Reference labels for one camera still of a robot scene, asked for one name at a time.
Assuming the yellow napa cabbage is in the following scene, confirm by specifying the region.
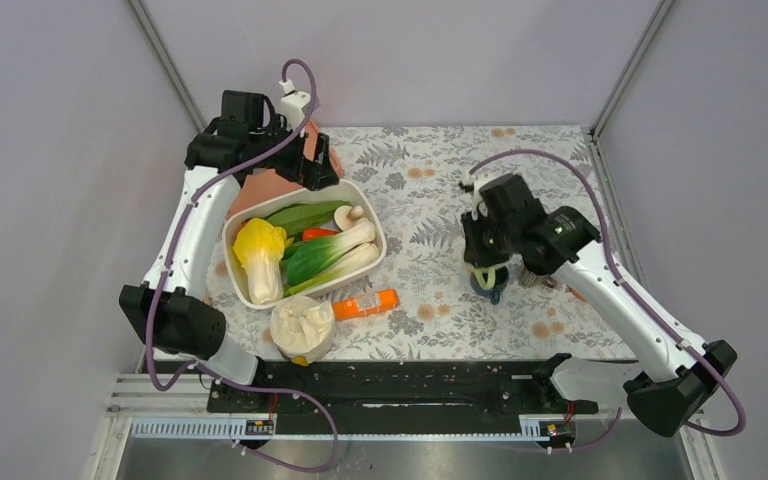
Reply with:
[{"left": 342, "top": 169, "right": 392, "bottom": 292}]
[{"left": 232, "top": 218, "right": 288, "bottom": 305}]

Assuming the dark brown mug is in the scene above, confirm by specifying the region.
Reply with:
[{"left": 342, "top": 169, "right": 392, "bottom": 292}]
[{"left": 518, "top": 266, "right": 559, "bottom": 289}]

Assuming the navy round cup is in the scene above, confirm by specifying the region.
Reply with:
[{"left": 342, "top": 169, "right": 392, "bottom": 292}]
[{"left": 470, "top": 267, "right": 509, "bottom": 305}]

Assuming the cream cloth bag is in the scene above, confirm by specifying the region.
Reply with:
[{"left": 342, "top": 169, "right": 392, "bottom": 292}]
[{"left": 270, "top": 295, "right": 337, "bottom": 366}]

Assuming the white vegetable tub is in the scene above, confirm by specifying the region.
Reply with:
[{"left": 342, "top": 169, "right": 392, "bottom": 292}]
[{"left": 221, "top": 180, "right": 387, "bottom": 310}]

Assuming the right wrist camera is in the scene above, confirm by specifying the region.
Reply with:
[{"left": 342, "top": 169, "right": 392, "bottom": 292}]
[{"left": 459, "top": 171, "right": 490, "bottom": 219}]

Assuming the orange tube package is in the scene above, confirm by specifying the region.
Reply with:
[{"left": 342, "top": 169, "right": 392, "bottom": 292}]
[{"left": 332, "top": 289, "right": 400, "bottom": 321}]

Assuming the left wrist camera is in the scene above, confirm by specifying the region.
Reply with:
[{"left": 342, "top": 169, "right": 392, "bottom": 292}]
[{"left": 276, "top": 80, "right": 312, "bottom": 129}]

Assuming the white mushroom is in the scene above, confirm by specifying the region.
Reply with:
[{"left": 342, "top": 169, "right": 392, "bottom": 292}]
[{"left": 333, "top": 205, "right": 364, "bottom": 231}]

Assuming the red pepper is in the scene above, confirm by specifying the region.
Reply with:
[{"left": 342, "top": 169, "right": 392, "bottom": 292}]
[{"left": 301, "top": 227, "right": 338, "bottom": 241}]

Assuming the green leaf vegetable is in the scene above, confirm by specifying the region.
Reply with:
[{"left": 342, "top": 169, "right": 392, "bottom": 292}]
[{"left": 266, "top": 200, "right": 350, "bottom": 237}]

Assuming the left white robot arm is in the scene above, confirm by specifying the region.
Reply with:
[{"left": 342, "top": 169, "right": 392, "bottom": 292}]
[{"left": 119, "top": 88, "right": 339, "bottom": 411}]

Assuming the light green mug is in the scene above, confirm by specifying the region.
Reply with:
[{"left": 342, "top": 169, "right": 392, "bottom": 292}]
[{"left": 472, "top": 265, "right": 499, "bottom": 290}]

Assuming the lower bok choy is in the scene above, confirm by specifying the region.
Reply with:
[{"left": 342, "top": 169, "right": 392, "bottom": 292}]
[{"left": 282, "top": 242, "right": 381, "bottom": 297}]

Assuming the upper bok choy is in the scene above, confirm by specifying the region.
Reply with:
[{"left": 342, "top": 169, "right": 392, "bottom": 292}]
[{"left": 286, "top": 219, "right": 377, "bottom": 286}]

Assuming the bok choy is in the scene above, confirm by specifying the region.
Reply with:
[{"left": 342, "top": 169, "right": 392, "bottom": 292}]
[
  {"left": 282, "top": 242, "right": 381, "bottom": 297},
  {"left": 286, "top": 219, "right": 377, "bottom": 286}
]

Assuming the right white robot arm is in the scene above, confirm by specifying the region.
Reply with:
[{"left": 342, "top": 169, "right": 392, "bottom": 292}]
[{"left": 459, "top": 174, "right": 738, "bottom": 437}]

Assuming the pink tray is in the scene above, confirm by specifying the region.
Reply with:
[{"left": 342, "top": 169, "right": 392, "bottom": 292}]
[{"left": 225, "top": 120, "right": 320, "bottom": 218}]

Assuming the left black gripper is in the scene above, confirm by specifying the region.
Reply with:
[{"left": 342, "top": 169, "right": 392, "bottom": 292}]
[{"left": 250, "top": 114, "right": 338, "bottom": 190}]

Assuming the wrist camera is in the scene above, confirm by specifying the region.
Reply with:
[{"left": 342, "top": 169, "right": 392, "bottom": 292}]
[
  {"left": 276, "top": 80, "right": 312, "bottom": 129},
  {"left": 459, "top": 171, "right": 490, "bottom": 219}
]

